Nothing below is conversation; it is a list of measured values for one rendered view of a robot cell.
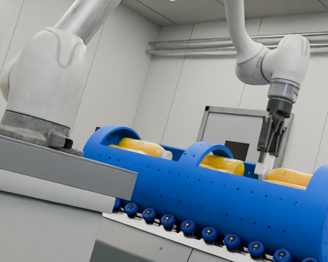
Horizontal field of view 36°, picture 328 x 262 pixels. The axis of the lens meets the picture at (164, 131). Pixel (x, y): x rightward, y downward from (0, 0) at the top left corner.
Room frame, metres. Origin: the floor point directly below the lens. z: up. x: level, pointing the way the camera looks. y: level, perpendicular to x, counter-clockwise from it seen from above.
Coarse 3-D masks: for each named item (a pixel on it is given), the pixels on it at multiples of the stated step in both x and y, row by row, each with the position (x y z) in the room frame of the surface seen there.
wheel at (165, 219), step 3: (162, 216) 1.54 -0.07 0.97; (165, 216) 1.54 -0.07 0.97; (168, 216) 1.53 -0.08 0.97; (171, 216) 1.53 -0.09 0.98; (162, 219) 1.53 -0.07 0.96; (165, 219) 1.53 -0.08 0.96; (168, 219) 1.53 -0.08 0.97; (171, 219) 1.52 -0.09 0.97; (174, 219) 1.52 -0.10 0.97; (162, 222) 1.52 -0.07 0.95; (165, 222) 1.52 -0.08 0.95; (168, 222) 1.51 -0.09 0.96; (171, 222) 1.52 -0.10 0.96; (174, 222) 1.53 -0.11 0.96; (162, 225) 1.53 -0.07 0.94; (165, 225) 1.52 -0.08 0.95; (168, 225) 1.52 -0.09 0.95; (171, 225) 1.52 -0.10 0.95
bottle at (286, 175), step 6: (276, 168) 1.45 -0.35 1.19; (282, 168) 1.44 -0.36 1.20; (264, 174) 1.47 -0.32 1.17; (270, 174) 1.45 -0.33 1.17; (276, 174) 1.43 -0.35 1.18; (282, 174) 1.42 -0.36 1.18; (288, 174) 1.41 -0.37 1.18; (294, 174) 1.40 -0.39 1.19; (300, 174) 1.40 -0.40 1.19; (306, 174) 1.39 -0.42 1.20; (282, 180) 1.42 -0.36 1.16; (288, 180) 1.40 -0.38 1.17; (294, 180) 1.39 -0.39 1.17; (300, 180) 1.38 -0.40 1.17; (306, 180) 1.38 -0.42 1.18; (306, 186) 1.37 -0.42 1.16
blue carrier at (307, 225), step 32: (128, 128) 1.82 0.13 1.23; (96, 160) 1.70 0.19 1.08; (128, 160) 1.62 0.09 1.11; (160, 160) 1.54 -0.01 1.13; (192, 160) 1.49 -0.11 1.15; (160, 192) 1.53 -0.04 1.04; (192, 192) 1.45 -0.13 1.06; (224, 192) 1.39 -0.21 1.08; (256, 192) 1.33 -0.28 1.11; (288, 192) 1.28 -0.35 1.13; (320, 192) 1.24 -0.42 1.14; (224, 224) 1.41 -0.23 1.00; (256, 224) 1.34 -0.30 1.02; (288, 224) 1.27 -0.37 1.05; (320, 224) 1.22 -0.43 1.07; (320, 256) 1.25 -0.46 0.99
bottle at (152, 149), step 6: (126, 138) 1.81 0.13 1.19; (120, 144) 1.80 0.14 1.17; (126, 144) 1.79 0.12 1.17; (132, 144) 1.77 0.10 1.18; (138, 144) 1.76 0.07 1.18; (144, 144) 1.75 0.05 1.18; (150, 144) 1.74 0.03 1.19; (156, 144) 1.74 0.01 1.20; (144, 150) 1.73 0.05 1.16; (150, 150) 1.72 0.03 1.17; (156, 150) 1.71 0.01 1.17; (162, 150) 1.72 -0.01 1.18; (156, 156) 1.71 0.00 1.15
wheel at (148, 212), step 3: (144, 210) 1.59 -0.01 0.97; (147, 210) 1.58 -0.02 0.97; (150, 210) 1.58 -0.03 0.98; (153, 210) 1.58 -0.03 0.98; (144, 213) 1.58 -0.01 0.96; (147, 213) 1.57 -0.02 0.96; (150, 213) 1.57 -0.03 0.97; (153, 213) 1.56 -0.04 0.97; (144, 216) 1.57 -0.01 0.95; (147, 216) 1.56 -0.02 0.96; (150, 216) 1.56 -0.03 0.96; (153, 216) 1.56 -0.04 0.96; (144, 219) 1.57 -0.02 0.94; (147, 219) 1.56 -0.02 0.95; (150, 219) 1.56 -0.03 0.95
